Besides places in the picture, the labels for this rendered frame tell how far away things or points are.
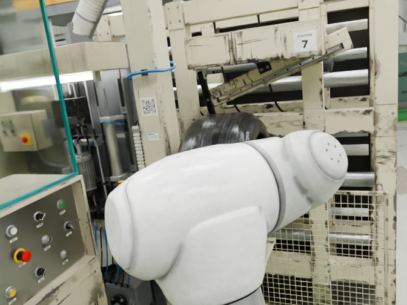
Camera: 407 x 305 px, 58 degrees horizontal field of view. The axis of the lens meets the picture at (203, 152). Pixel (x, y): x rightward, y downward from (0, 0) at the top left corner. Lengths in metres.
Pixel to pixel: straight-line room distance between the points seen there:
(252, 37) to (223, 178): 1.28
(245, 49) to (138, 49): 0.46
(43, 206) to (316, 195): 1.21
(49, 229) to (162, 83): 0.72
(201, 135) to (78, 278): 0.77
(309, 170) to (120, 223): 0.23
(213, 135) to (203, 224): 1.01
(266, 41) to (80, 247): 1.19
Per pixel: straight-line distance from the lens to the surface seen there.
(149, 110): 1.58
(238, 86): 1.83
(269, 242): 1.82
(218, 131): 1.39
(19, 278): 1.51
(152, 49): 1.54
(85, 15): 2.08
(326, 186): 0.48
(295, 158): 0.47
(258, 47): 1.65
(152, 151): 1.61
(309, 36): 1.62
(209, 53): 1.72
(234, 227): 0.41
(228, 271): 0.41
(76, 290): 1.66
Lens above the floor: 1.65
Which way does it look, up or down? 13 degrees down
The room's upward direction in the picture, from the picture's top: 7 degrees counter-clockwise
